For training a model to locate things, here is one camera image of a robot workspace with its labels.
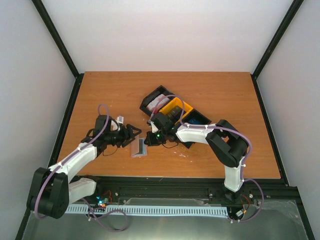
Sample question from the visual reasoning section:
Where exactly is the red white card stack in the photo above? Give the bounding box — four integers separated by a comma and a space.
146, 94, 170, 112

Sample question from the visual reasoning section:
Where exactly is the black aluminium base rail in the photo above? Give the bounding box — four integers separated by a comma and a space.
29, 174, 301, 208

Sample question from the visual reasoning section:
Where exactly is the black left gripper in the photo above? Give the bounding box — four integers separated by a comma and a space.
105, 124, 142, 148

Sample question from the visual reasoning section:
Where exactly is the metal base plate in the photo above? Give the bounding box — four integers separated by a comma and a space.
21, 200, 309, 240

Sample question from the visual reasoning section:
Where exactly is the black card stack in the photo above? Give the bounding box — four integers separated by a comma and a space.
166, 105, 182, 122

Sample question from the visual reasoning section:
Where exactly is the black card bin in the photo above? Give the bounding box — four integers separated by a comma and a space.
139, 85, 173, 117
179, 110, 213, 149

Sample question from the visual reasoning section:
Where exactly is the black left frame post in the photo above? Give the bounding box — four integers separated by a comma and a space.
31, 0, 81, 75

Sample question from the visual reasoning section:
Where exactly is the right connector with wires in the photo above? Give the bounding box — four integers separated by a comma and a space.
236, 194, 251, 218

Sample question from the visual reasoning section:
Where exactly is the yellow card bin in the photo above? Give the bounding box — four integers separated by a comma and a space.
159, 97, 194, 123

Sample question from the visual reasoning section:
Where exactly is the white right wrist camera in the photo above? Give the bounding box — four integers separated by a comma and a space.
150, 121, 159, 133

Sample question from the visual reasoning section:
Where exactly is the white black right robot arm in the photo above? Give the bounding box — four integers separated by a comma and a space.
144, 112, 252, 193

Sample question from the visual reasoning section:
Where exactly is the black right frame post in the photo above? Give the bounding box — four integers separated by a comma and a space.
251, 0, 304, 81

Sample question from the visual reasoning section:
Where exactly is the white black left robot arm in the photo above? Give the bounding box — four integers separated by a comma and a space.
26, 115, 142, 219

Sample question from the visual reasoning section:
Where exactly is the black frame post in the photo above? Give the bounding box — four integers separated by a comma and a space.
251, 0, 304, 81
31, 0, 81, 75

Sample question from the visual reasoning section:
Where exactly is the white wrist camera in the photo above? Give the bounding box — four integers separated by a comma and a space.
116, 115, 124, 125
150, 121, 159, 133

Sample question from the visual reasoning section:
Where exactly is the left electronics board with wires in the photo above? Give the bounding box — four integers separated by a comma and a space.
95, 190, 113, 208

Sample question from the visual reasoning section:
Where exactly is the light blue slotted cable duct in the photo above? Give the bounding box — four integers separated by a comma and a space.
67, 202, 229, 217

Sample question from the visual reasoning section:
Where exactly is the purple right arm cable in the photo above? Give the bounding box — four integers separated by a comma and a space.
147, 94, 265, 223

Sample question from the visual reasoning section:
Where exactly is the blue card stack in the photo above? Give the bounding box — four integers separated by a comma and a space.
188, 117, 203, 125

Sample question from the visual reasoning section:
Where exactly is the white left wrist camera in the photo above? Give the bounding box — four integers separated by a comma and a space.
116, 115, 124, 125

